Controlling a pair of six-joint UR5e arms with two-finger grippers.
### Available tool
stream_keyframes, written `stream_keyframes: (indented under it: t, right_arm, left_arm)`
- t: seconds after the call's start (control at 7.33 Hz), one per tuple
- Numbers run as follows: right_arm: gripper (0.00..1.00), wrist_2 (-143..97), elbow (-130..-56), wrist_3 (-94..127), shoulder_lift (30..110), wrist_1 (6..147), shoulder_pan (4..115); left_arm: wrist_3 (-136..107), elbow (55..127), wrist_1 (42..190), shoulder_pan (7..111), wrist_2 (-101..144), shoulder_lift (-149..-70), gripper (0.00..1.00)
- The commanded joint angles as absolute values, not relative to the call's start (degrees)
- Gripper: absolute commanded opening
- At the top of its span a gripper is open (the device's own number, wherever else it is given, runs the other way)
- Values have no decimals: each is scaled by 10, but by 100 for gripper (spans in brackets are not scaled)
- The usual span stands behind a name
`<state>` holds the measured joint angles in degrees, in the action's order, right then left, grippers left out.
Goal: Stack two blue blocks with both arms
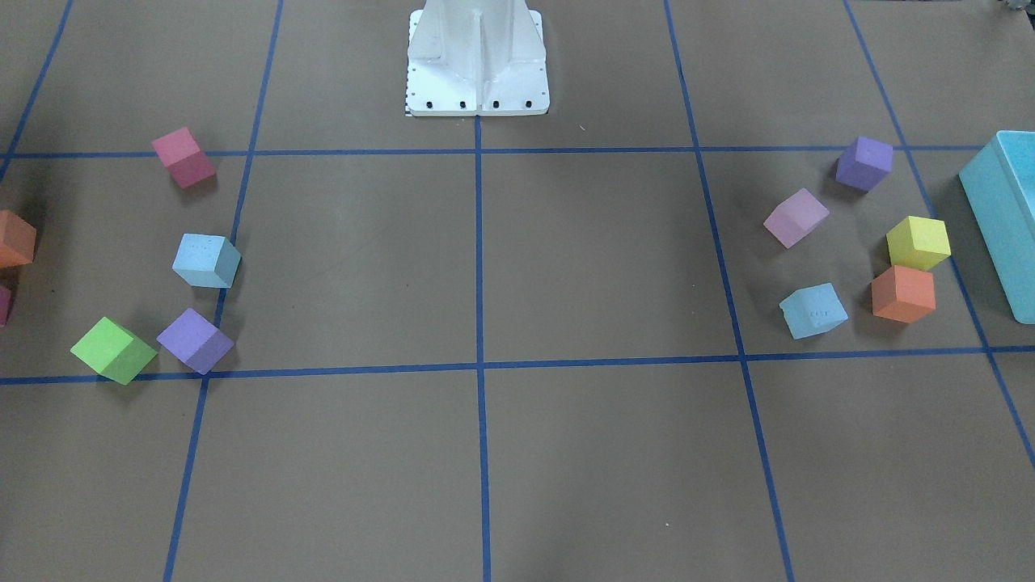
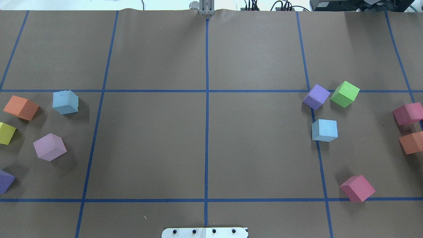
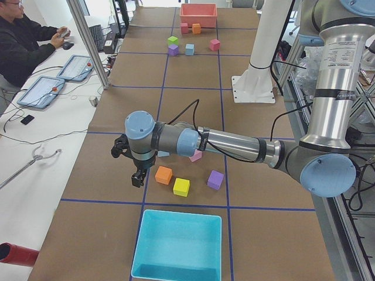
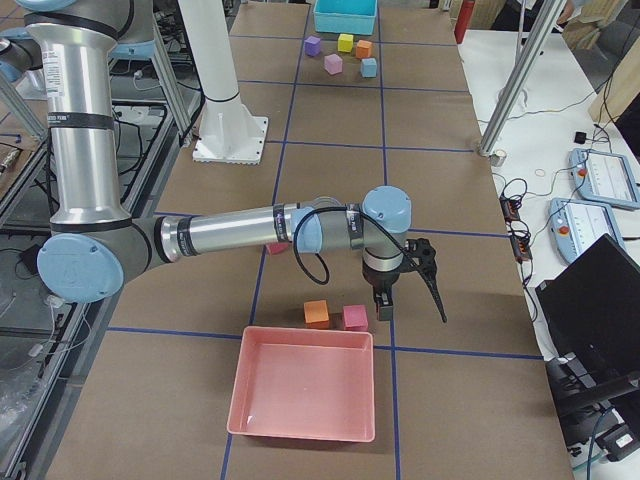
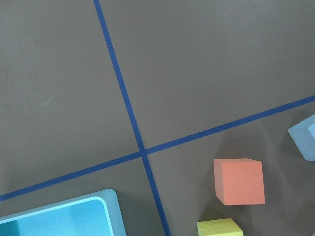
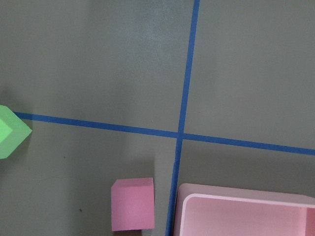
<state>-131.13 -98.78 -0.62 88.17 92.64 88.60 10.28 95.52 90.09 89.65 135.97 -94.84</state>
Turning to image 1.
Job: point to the green foam block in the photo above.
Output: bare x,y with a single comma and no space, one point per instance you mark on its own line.
113,351

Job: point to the magenta foam block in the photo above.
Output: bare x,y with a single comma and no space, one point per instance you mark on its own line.
5,304

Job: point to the orange foam block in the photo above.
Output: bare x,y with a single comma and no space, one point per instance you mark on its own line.
903,294
18,240

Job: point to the cyan plastic bin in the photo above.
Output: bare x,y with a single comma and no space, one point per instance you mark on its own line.
999,185

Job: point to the light pink foam block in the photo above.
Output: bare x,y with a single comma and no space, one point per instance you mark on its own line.
796,217

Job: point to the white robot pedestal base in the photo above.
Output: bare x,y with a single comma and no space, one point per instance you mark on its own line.
476,58

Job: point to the purple foam block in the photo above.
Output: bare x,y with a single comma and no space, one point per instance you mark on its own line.
864,164
195,341

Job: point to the yellow foam block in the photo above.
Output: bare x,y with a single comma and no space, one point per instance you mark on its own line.
918,242

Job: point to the light blue foam block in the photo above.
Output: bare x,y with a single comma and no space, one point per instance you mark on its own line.
207,261
813,311

